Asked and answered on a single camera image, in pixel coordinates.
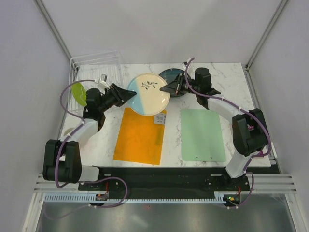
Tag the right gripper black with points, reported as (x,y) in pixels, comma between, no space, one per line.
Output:
(175,87)

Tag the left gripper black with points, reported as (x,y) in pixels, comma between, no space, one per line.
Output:
(121,95)

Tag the dark teal glazed plate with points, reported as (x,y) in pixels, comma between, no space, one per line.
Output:
(169,75)

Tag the cream and blue leaf plate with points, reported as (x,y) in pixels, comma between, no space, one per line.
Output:
(149,99)

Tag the lime green plate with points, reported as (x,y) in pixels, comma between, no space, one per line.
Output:
(79,93)

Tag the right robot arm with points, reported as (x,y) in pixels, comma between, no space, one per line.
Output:
(240,119)

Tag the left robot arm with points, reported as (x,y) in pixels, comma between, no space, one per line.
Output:
(62,160)

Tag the light green plastic sheet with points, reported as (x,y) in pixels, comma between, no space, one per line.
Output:
(201,136)

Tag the purple treehouse booklet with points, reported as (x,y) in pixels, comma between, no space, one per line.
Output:
(256,140)

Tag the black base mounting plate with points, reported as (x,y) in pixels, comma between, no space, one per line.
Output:
(166,182)

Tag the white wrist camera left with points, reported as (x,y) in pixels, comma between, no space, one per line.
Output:
(102,82)

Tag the white wire dish rack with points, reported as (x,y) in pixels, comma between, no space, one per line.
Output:
(92,67)

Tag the white slotted cable duct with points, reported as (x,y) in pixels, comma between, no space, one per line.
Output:
(102,197)

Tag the aluminium frame rail right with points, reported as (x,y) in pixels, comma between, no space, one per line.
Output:
(271,24)

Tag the aluminium frame rail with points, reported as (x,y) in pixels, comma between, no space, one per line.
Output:
(271,24)
(52,27)

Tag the aluminium frame rail left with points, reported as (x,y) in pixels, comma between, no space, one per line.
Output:
(52,27)

